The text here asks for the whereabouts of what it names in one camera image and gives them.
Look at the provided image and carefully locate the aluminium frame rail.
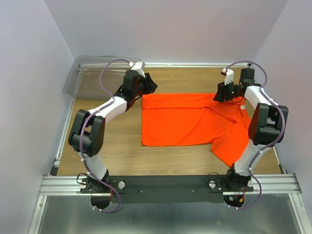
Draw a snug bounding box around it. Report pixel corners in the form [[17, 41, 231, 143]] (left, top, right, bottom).
[[39, 174, 86, 196]]

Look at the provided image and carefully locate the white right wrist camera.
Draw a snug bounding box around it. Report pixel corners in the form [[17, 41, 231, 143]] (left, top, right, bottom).
[[221, 68, 234, 85]]

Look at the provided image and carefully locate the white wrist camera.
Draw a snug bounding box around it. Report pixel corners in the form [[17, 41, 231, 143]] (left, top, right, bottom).
[[221, 68, 234, 85], [128, 61, 145, 77]]

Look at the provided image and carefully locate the clear plastic bin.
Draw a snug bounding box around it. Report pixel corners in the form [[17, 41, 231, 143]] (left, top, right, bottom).
[[63, 56, 141, 101]]

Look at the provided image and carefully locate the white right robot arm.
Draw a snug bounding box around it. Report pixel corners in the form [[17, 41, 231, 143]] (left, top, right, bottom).
[[214, 67, 289, 191]]

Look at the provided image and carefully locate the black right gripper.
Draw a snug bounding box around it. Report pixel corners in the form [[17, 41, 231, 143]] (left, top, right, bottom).
[[212, 80, 241, 103]]

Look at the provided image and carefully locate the orange t shirt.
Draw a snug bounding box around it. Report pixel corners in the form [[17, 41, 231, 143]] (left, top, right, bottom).
[[141, 94, 251, 166]]

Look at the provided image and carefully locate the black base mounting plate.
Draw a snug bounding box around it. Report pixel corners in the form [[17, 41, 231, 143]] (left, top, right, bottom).
[[76, 174, 254, 204]]

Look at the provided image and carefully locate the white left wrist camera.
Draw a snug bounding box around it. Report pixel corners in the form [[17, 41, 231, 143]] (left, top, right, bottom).
[[128, 61, 145, 77]]

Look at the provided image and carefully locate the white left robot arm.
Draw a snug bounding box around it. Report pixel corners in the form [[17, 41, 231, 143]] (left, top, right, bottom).
[[68, 70, 157, 193]]

